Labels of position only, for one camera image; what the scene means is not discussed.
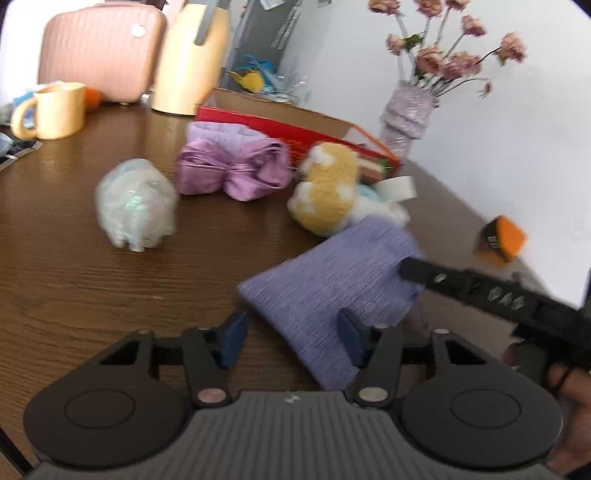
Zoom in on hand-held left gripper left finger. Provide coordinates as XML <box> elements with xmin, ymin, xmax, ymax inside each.
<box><xmin>92</xmin><ymin>310</ymin><xmax>250</xmax><ymax>409</ymax></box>

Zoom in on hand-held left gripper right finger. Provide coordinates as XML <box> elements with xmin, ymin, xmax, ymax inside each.
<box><xmin>336</xmin><ymin>308</ymin><xmax>495</xmax><ymax>409</ymax></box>

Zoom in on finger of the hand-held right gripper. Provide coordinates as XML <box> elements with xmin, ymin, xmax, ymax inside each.
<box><xmin>399</xmin><ymin>256</ymin><xmax>546</xmax><ymax>325</ymax></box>

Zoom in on purple knitted cloth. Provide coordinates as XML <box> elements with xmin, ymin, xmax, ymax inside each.
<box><xmin>238</xmin><ymin>215</ymin><xmax>428</xmax><ymax>392</ymax></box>

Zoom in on yellow white plush dog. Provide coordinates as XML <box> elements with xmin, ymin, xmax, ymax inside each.
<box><xmin>287</xmin><ymin>142</ymin><xmax>411</xmax><ymax>238</ymax></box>

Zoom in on red cardboard box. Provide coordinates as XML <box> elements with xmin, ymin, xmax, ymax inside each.
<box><xmin>193</xmin><ymin>87</ymin><xmax>402</xmax><ymax>180</ymax></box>

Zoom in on person's right hand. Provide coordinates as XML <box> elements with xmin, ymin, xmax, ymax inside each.
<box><xmin>502</xmin><ymin>344</ymin><xmax>591</xmax><ymax>477</ymax></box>

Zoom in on orange block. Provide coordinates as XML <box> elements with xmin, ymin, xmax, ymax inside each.
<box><xmin>474</xmin><ymin>215</ymin><xmax>528</xmax><ymax>269</ymax></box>

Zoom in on white eraser block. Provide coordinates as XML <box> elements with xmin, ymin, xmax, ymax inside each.
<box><xmin>375</xmin><ymin>176</ymin><xmax>417</xmax><ymax>203</ymax></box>

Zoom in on light blue cloth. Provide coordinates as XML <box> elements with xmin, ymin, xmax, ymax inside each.
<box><xmin>355</xmin><ymin>183</ymin><xmax>385</xmax><ymax>205</ymax></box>

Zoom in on pale plush toy in plastic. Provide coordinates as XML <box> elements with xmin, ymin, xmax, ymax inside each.
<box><xmin>95</xmin><ymin>158</ymin><xmax>180</xmax><ymax>253</ymax></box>

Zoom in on pink textured vase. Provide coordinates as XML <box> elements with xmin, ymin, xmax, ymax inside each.
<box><xmin>379</xmin><ymin>80</ymin><xmax>438</xmax><ymax>160</ymax></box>

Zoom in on pink artificial flowers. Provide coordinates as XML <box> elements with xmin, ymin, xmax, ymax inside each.
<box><xmin>367</xmin><ymin>0</ymin><xmax>527</xmax><ymax>100</ymax></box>

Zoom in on blue yellow toy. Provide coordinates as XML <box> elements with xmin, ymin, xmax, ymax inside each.
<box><xmin>228</xmin><ymin>54</ymin><xmax>279</xmax><ymax>94</ymax></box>

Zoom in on yellow thermos jug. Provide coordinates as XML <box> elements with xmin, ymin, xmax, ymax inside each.
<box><xmin>150</xmin><ymin>0</ymin><xmax>232</xmax><ymax>116</ymax></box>

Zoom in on yellow mug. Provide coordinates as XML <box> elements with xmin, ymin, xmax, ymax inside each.
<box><xmin>10</xmin><ymin>82</ymin><xmax>88</xmax><ymax>141</ymax></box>

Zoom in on pink suitcase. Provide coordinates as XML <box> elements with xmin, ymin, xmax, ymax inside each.
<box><xmin>38</xmin><ymin>4</ymin><xmax>168</xmax><ymax>104</ymax></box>

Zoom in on blue white packet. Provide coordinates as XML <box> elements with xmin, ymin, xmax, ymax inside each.
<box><xmin>8</xmin><ymin>84</ymin><xmax>49</xmax><ymax>114</ymax></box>

